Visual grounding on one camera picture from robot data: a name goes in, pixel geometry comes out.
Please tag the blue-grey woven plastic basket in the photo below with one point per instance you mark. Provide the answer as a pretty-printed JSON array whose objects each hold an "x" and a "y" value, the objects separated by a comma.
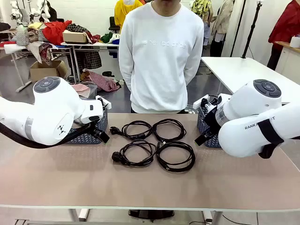
[
  {"x": 212, "y": 141},
  {"x": 80, "y": 140}
]

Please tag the closed cardboard box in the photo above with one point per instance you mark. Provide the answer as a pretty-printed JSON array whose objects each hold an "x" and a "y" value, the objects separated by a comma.
[{"x": 75, "y": 37}]

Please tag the black office chair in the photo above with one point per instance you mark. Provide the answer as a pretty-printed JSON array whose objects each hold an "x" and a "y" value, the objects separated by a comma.
[{"x": 112, "y": 23}]

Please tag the beige coat on mannequin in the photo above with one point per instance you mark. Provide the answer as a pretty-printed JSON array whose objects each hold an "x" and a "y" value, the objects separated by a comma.
[{"x": 222, "y": 21}]

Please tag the yellow floral shirt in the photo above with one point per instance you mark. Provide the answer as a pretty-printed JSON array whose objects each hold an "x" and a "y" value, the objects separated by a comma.
[{"x": 201, "y": 7}]

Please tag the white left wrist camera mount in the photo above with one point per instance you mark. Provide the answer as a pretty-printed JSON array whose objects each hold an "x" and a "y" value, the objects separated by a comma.
[{"x": 104, "y": 101}]

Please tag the person in white sweatshirt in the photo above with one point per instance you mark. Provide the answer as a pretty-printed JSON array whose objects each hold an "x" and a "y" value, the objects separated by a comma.
[{"x": 161, "y": 58}]

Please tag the black round base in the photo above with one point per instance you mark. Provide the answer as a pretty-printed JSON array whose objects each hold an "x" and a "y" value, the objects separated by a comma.
[{"x": 150, "y": 213}]

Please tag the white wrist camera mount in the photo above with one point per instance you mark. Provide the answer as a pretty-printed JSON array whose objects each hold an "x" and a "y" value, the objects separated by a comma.
[
  {"x": 200, "y": 100},
  {"x": 104, "y": 101}
]

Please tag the yellow garment on mannequin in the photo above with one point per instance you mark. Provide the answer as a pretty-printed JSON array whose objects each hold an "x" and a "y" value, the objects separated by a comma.
[{"x": 120, "y": 11}]

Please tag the black light stand pole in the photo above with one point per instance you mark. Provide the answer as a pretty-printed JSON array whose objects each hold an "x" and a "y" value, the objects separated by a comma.
[{"x": 237, "y": 28}]

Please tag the red plaid cloth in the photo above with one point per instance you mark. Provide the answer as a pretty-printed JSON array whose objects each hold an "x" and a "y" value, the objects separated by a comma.
[{"x": 100, "y": 80}]

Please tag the person in red jacket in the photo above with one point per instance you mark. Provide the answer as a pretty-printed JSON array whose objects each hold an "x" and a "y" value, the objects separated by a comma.
[{"x": 286, "y": 23}]

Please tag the green cloth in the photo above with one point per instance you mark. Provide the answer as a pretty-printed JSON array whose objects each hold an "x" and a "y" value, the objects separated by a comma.
[{"x": 106, "y": 37}]

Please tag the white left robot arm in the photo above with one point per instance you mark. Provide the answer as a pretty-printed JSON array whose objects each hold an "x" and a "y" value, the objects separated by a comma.
[{"x": 54, "y": 105}]

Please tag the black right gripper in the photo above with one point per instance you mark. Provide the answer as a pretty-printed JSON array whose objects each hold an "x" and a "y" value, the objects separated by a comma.
[{"x": 211, "y": 122}]

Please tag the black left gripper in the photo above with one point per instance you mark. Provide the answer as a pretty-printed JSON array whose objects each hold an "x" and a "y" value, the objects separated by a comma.
[{"x": 95, "y": 130}]

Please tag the black white checked cloth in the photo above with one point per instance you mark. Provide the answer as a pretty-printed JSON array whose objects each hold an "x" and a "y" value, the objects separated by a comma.
[{"x": 92, "y": 59}]

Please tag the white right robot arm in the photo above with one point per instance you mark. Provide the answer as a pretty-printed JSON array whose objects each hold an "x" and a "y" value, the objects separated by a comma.
[{"x": 246, "y": 140}]

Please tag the white table with clothes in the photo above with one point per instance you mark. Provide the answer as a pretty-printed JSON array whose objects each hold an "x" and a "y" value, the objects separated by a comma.
[{"x": 93, "y": 44}]

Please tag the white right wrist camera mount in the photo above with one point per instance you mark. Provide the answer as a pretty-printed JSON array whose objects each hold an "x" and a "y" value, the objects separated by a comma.
[{"x": 200, "y": 100}]

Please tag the black tripod stand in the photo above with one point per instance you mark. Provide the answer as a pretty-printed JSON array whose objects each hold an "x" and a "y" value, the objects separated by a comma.
[{"x": 252, "y": 35}]

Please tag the grey patterned bag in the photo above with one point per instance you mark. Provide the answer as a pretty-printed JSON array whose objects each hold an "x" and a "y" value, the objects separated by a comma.
[{"x": 22, "y": 37}]

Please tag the white ironing board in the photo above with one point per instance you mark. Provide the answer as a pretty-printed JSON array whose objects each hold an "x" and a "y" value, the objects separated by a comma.
[{"x": 14, "y": 48}]

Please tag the open cardboard box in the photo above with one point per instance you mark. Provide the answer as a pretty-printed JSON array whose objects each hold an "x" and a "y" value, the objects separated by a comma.
[{"x": 42, "y": 72}]

